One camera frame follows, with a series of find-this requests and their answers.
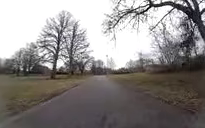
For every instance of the distant row of trees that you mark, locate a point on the distant row of trees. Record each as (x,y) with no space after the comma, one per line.
(100,69)

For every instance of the slim bare tree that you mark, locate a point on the slim bare tree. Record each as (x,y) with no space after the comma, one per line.
(72,53)

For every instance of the grey asphalt path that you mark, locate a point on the grey asphalt path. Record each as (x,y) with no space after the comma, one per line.
(100,106)

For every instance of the tall bare tree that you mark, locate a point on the tall bare tree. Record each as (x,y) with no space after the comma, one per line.
(54,56)

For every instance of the row of pale bare trees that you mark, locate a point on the row of pale bare trees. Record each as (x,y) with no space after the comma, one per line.
(170,48)

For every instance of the dry grass field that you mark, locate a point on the dry grass field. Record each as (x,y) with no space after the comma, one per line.
(170,86)
(20,88)

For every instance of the group of bare trees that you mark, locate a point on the group of bare trees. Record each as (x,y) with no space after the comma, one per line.
(25,61)

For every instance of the dark hedge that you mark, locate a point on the dark hedge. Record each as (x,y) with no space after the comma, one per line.
(193,64)

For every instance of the wide spreading bare tree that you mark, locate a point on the wide spreading bare tree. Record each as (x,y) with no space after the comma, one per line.
(203,30)

